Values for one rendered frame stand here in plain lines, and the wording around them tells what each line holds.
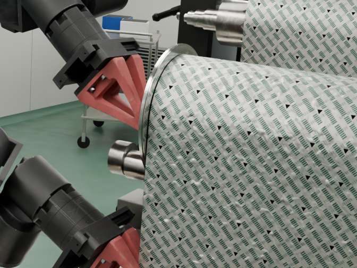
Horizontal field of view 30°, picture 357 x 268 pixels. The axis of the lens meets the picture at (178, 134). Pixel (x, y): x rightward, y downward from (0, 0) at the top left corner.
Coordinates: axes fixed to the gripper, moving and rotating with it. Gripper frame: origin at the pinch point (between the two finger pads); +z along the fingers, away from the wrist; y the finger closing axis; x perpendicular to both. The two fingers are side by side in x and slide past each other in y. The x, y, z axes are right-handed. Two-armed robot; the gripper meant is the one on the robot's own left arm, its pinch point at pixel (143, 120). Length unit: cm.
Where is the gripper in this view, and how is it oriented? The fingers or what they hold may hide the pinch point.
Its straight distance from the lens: 73.9
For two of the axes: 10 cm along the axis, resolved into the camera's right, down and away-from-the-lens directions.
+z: 6.1, 7.7, -1.7
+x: 6.5, -6.1, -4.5
